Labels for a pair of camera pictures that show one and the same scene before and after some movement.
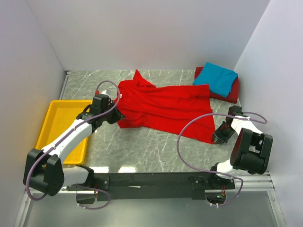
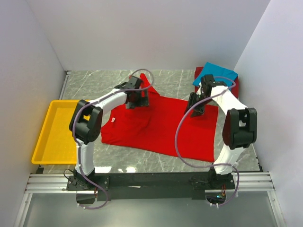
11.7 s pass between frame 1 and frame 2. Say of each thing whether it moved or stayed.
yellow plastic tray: stayed
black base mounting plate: stayed
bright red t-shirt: moved
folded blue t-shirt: stayed
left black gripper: moved
